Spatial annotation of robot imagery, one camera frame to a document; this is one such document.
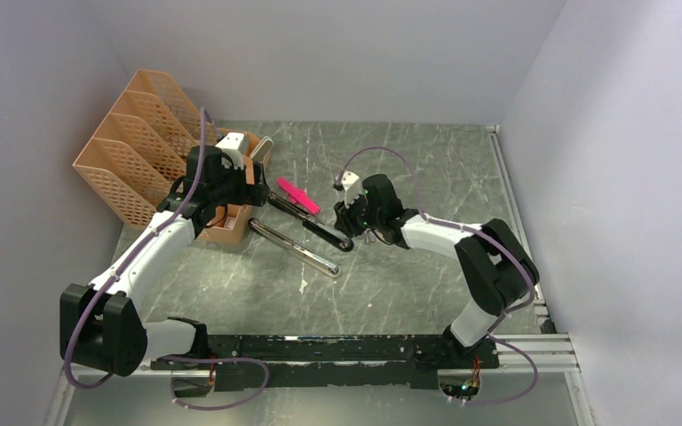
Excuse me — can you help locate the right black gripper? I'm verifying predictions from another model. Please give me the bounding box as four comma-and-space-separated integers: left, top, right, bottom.
334, 188, 384, 238

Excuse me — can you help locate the brown cardboard staple tray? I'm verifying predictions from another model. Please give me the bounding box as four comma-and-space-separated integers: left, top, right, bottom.
363, 232, 377, 244

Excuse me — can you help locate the beige black stapler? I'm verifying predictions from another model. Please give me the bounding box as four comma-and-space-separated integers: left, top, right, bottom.
248, 218, 342, 278

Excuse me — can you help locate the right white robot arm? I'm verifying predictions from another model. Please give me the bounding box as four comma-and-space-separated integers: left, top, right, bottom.
334, 171, 540, 367

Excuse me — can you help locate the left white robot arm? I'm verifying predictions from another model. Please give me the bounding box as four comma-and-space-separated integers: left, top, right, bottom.
59, 143, 269, 389

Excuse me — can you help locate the staple box in organizer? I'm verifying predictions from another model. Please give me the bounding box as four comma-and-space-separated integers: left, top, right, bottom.
223, 217, 236, 230

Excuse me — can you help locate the grey white device in organizer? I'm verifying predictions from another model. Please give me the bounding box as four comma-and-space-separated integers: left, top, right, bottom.
250, 136, 274, 163

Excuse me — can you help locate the orange mesh file organizer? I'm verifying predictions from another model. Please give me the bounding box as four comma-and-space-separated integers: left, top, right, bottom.
72, 69, 273, 247

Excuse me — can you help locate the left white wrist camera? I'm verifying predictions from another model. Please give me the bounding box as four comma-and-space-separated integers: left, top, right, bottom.
216, 132, 250, 170

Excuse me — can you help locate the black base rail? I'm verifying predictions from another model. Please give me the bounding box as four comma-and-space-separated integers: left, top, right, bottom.
151, 335, 499, 391

